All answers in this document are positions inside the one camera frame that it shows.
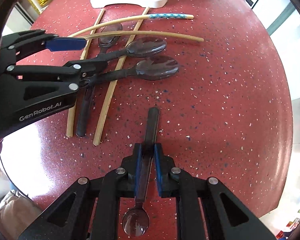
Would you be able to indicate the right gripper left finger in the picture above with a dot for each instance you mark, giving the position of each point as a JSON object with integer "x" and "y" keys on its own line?
{"x": 138, "y": 152}

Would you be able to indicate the dark brown spoon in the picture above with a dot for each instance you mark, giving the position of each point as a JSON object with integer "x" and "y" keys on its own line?
{"x": 136, "y": 221}

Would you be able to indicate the short bamboo chopstick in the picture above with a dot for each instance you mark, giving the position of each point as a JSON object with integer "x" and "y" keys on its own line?
{"x": 107, "y": 100}

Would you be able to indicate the dark spoon bowl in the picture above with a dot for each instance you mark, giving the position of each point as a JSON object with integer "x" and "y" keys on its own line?
{"x": 151, "y": 68}
{"x": 142, "y": 47}

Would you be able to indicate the blue patterned chopstick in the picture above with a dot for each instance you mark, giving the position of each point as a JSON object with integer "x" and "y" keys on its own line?
{"x": 134, "y": 18}

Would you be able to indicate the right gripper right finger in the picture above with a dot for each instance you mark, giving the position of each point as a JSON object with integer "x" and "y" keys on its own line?
{"x": 158, "y": 153}

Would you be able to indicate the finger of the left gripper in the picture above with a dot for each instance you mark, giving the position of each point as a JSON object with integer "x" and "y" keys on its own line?
{"x": 65, "y": 44}
{"x": 89, "y": 67}

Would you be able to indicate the plain bamboo chopstick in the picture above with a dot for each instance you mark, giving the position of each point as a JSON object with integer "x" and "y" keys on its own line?
{"x": 149, "y": 33}

